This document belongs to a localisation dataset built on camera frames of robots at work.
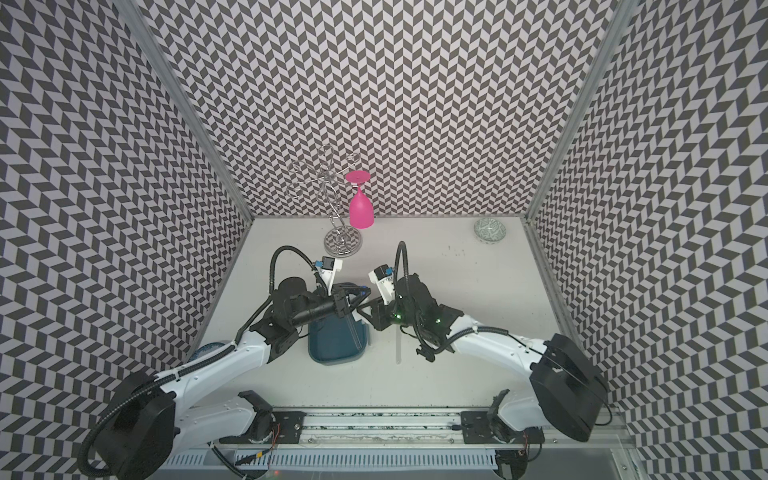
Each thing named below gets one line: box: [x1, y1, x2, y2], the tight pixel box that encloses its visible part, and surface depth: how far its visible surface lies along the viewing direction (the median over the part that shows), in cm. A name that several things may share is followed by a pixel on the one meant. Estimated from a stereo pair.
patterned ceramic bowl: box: [474, 217, 507, 244], surface depth 112 cm
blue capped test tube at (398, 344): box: [395, 324, 402, 365], surface depth 87 cm
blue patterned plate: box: [189, 342, 225, 362], surface depth 82 cm
